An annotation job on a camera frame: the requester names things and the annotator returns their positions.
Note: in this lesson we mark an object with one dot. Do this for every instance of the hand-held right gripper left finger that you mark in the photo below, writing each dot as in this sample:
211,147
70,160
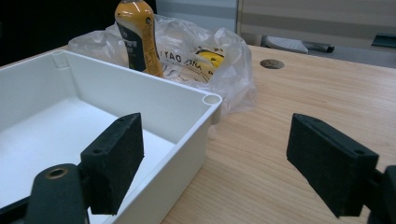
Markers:
113,165

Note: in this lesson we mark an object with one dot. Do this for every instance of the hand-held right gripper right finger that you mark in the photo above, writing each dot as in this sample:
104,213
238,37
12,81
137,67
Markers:
330,161

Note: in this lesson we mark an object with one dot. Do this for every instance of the white plastic box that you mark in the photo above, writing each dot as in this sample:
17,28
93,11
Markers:
93,124

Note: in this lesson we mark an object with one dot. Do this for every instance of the grey object on table edge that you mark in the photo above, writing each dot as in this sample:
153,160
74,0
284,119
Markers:
286,44

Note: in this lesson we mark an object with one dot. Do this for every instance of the yellow squeeze bottle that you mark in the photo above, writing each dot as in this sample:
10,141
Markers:
139,37

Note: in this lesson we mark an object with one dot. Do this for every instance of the dark green tray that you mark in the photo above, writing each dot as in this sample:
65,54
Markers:
384,40

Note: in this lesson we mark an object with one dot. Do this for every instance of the clear plastic bag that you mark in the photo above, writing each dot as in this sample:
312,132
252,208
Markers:
202,62

